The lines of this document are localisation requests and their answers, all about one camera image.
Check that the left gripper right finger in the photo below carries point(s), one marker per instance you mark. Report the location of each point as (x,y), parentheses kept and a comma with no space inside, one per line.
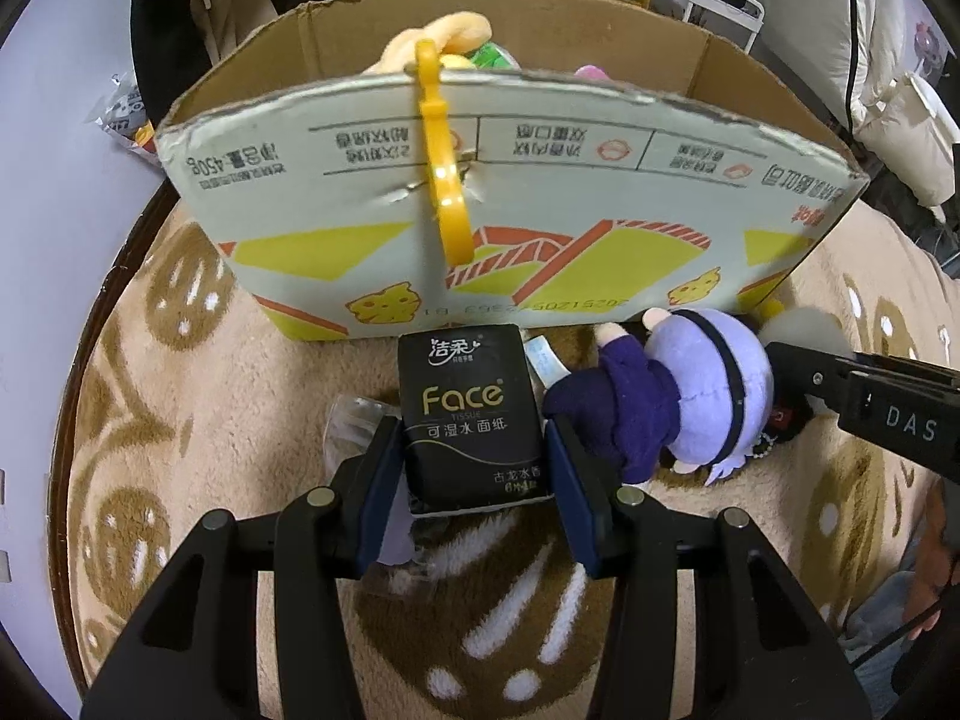
(761,648)

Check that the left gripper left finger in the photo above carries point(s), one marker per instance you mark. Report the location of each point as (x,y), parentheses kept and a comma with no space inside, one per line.
(189,650)

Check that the purple haired plush doll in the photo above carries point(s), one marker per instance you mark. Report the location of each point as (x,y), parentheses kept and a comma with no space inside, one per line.
(699,388)

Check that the black Face tissue pack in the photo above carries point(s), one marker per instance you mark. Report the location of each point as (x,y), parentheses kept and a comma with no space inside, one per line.
(476,441)

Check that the yellow plush toy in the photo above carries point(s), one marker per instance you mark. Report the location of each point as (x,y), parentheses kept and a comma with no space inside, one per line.
(455,37)

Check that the pink plush toy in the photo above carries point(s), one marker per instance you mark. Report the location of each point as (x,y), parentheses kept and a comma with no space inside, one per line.
(591,73)

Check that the green tissue pack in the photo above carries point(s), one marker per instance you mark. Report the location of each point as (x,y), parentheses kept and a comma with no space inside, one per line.
(490,56)

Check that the white fluffy plush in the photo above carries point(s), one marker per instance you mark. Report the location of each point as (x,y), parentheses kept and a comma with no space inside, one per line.
(807,327)

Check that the beige patterned fleece blanket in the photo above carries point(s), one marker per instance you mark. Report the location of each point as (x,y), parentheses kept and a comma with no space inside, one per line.
(192,400)

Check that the open cardboard box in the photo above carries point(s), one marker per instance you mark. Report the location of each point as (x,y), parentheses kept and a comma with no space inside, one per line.
(362,206)

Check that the white utility cart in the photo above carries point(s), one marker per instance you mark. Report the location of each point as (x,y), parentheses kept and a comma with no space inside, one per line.
(746,14)

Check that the plastic bag of toys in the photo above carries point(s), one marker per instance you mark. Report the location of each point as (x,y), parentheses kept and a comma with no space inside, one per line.
(121,115)

